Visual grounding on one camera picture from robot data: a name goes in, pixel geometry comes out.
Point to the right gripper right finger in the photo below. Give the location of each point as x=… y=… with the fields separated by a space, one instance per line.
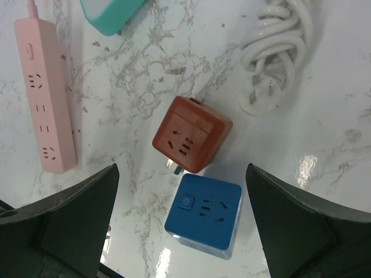
x=304 y=235

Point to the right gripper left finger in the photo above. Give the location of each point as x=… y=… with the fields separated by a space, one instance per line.
x=61 y=235

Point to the blue cube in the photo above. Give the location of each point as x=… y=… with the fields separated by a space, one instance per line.
x=205 y=215

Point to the orange patterned block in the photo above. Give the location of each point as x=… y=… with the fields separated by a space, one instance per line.
x=191 y=133

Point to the pink tray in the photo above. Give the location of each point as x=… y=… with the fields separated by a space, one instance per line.
x=41 y=62

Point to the teal triangular power strip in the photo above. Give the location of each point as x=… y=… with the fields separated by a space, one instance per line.
x=108 y=17

